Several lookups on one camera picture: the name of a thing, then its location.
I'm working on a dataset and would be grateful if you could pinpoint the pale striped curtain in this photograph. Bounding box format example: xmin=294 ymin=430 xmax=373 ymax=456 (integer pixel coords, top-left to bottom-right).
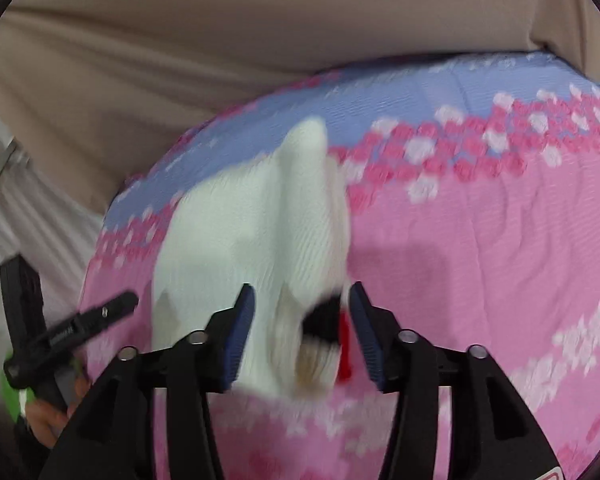
xmin=0 ymin=100 xmax=108 ymax=376

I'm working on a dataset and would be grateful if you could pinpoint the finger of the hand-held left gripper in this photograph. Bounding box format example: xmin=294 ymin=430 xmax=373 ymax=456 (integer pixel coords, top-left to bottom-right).
xmin=4 ymin=291 xmax=140 ymax=390
xmin=0 ymin=254 xmax=45 ymax=361

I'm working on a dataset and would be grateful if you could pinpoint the beige cloth backdrop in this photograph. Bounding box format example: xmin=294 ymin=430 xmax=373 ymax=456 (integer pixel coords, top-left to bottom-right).
xmin=0 ymin=0 xmax=600 ymax=216

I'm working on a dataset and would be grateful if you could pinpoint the person's left hand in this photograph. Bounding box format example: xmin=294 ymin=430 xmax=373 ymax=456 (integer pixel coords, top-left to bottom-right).
xmin=24 ymin=375 xmax=92 ymax=448

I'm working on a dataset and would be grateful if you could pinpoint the pink floral bed sheet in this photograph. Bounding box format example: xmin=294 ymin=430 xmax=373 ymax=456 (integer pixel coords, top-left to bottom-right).
xmin=77 ymin=50 xmax=600 ymax=480

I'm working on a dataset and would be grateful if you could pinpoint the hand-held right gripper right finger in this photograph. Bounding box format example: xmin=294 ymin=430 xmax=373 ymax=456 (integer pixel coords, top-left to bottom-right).
xmin=347 ymin=281 xmax=563 ymax=480

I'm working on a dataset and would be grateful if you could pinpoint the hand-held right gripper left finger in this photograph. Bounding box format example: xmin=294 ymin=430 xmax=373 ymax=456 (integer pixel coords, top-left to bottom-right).
xmin=39 ymin=283 xmax=257 ymax=480

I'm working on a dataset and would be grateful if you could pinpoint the white red black knit sweater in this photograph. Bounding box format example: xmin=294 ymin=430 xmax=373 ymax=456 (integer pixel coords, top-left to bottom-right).
xmin=150 ymin=117 xmax=355 ymax=402

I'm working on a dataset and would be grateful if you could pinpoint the green object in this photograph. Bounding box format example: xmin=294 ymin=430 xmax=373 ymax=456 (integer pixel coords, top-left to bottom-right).
xmin=0 ymin=367 xmax=36 ymax=423

